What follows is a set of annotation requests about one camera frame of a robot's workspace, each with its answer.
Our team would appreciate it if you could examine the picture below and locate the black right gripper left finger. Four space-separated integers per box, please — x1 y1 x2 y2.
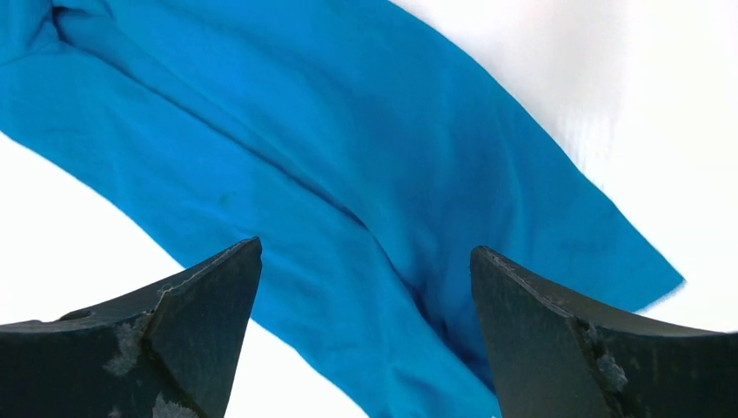
1 238 262 417

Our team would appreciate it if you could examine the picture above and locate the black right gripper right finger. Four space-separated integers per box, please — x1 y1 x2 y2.
470 246 737 418

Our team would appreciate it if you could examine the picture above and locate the blue t shirt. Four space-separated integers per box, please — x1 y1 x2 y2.
1 1 682 417

